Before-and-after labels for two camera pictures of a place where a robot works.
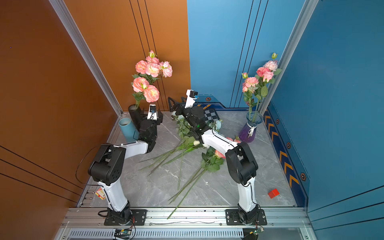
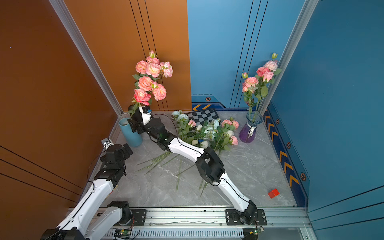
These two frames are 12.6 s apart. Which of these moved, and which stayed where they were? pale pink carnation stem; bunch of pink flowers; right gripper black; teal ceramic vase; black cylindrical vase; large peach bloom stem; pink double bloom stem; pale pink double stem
Moved: large peach bloom stem; right gripper black; bunch of pink flowers
Stayed: pale pink carnation stem; black cylindrical vase; teal ceramic vase; pink double bloom stem; pale pink double stem
